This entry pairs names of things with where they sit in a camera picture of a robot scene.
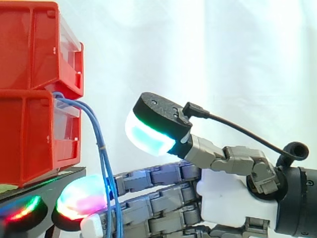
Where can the red bin with clear plate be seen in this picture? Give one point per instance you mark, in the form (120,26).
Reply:
(27,44)
(27,138)

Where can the black stand with green tape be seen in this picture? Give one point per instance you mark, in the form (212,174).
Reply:
(71,174)

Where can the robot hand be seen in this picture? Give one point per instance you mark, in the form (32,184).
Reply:
(223,196)

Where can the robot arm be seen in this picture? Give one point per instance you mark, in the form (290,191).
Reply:
(302,198)

